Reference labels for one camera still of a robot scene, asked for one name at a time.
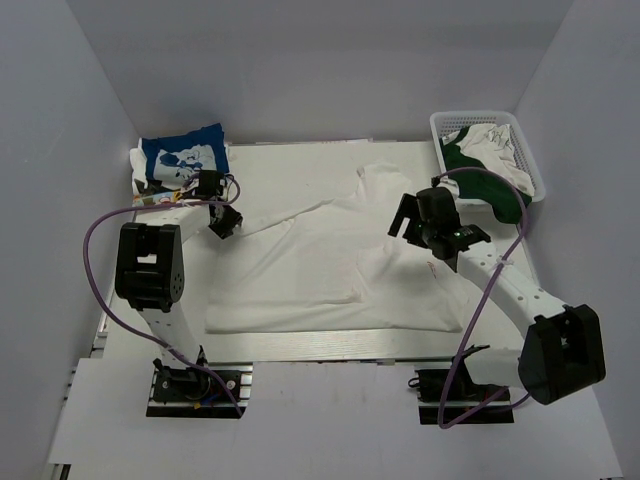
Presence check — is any white Coca-Cola print t-shirt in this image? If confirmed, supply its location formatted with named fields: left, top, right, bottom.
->
left=206, top=163, right=468, bottom=334

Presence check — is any blue cartoon print t-shirt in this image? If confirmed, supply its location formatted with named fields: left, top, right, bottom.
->
left=139, top=123, right=230, bottom=186

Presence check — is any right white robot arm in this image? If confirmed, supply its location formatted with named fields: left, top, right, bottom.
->
left=388, top=187, right=606, bottom=405

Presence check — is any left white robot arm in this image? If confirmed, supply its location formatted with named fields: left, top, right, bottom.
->
left=115, top=170, right=243, bottom=399

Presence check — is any dark green t-shirt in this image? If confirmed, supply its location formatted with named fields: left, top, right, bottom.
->
left=440, top=143, right=532, bottom=225

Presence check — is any colourful cartoon print folded shirt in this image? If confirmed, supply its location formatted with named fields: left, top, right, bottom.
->
left=132, top=189, right=196, bottom=207

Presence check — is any white plastic mesh basket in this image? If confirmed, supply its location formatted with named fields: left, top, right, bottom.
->
left=430, top=110, right=546, bottom=203

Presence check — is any white printed t-shirt in basket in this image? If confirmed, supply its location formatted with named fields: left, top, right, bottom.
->
left=440, top=123, right=535, bottom=197

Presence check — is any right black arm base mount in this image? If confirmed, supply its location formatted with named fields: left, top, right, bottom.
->
left=408, top=369, right=514, bottom=426

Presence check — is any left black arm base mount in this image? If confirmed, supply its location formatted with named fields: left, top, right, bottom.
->
left=146, top=365, right=253, bottom=419

